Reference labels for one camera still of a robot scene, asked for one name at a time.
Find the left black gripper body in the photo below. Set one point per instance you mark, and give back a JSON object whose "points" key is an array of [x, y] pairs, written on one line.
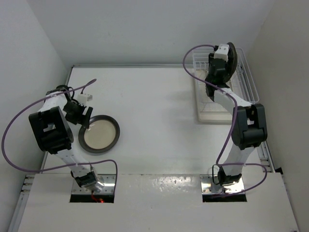
{"points": [[74, 111]]}

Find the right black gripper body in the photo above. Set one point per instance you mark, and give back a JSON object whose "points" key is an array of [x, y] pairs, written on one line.
{"points": [[211, 57]]}

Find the dark patterned rim plate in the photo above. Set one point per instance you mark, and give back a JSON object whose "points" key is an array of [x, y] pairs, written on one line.
{"points": [[226, 79]]}

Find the grey rim plate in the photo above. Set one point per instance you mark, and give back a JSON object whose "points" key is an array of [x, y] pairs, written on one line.
{"points": [[101, 135], [232, 60]]}

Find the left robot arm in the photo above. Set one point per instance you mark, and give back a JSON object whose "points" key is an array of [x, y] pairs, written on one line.
{"points": [[51, 128]]}

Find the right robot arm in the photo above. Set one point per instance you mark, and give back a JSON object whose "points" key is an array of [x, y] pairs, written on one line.
{"points": [[249, 127]]}

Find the white drip tray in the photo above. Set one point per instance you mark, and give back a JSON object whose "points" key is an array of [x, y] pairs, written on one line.
{"points": [[210, 116]]}

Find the white front board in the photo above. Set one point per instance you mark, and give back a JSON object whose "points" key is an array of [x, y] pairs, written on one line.
{"points": [[153, 203]]}

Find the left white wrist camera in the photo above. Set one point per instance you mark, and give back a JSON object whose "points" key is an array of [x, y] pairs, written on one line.
{"points": [[83, 99]]}

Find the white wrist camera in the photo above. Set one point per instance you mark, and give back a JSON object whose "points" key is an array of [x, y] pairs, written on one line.
{"points": [[83, 99], [222, 52]]}

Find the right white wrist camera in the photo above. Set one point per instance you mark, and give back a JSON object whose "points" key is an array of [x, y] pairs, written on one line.
{"points": [[222, 52]]}

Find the white wire dish rack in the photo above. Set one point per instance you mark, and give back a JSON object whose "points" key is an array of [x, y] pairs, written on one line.
{"points": [[241, 82]]}

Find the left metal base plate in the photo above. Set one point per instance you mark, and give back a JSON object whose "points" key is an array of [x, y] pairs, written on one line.
{"points": [[105, 186]]}

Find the metal base plate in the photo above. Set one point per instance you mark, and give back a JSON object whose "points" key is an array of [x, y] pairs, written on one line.
{"points": [[105, 186], [210, 186]]}

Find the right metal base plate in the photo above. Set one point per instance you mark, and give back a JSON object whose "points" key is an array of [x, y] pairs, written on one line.
{"points": [[210, 186]]}

